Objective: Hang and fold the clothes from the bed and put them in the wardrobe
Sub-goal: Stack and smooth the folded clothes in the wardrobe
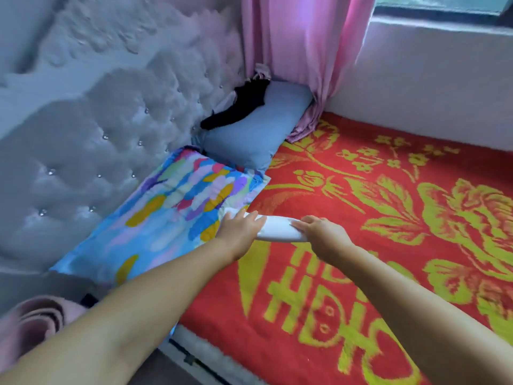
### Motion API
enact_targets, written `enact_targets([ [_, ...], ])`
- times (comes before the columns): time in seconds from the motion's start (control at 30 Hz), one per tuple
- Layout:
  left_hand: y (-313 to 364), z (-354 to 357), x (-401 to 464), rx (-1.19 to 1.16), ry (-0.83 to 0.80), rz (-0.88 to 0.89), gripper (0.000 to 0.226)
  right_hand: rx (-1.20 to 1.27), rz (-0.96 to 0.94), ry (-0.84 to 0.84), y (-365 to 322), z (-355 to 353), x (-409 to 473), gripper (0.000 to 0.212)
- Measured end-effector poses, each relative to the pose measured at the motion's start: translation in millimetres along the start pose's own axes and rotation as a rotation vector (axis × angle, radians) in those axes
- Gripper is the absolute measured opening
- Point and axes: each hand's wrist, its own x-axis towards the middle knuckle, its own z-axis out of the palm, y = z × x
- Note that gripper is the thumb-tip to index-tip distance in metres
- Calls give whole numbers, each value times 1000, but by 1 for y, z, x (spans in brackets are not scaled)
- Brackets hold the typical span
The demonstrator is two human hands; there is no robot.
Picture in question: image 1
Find person's left hand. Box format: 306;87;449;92
212;208;268;261

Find person's right hand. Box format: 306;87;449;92
290;215;355;265

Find white t-shirt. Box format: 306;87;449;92
220;206;309;244

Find black garment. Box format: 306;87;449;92
200;74;272;132

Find person's left forearm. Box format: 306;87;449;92
0;236;242;385

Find person's right forearm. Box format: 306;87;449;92
337;244;513;385

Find red and yellow blanket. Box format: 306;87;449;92
156;112;513;385

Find blue patterned pillow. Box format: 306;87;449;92
50;147;272;287

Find pale blue pillow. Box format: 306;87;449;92
191;80;315;175

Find white tufted headboard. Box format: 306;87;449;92
0;0;245;273

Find wide pink curtain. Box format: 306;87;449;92
240;0;378;145

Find pink fabric item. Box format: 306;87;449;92
0;295;89;374

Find dark framed window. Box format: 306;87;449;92
375;0;513;29

